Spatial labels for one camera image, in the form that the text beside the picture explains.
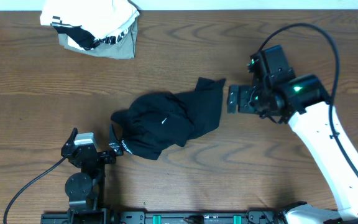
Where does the black t-shirt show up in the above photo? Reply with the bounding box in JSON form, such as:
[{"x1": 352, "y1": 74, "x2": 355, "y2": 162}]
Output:
[{"x1": 111, "y1": 77, "x2": 226, "y2": 160}]

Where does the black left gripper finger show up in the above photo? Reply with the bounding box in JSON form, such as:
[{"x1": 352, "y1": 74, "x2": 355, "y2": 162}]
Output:
[
  {"x1": 109, "y1": 124, "x2": 121, "y2": 151},
  {"x1": 66, "y1": 128, "x2": 78, "y2": 146}
]

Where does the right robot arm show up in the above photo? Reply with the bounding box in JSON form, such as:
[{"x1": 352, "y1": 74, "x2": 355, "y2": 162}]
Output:
[{"x1": 227, "y1": 45, "x2": 358, "y2": 223}]

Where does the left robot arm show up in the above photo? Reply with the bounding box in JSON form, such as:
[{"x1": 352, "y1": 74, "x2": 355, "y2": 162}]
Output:
[{"x1": 61, "y1": 125, "x2": 123, "y2": 224}]

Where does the grey-beige folded garment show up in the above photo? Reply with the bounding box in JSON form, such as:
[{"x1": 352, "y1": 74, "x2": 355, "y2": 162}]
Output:
[{"x1": 58, "y1": 19, "x2": 138, "y2": 60}]

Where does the black and white garment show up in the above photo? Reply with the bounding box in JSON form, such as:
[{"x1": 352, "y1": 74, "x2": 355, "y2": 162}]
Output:
[{"x1": 46, "y1": 13, "x2": 138, "y2": 50}]

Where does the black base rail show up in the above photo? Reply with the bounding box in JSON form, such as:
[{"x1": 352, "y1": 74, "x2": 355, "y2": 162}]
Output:
[{"x1": 40, "y1": 210, "x2": 285, "y2": 224}]

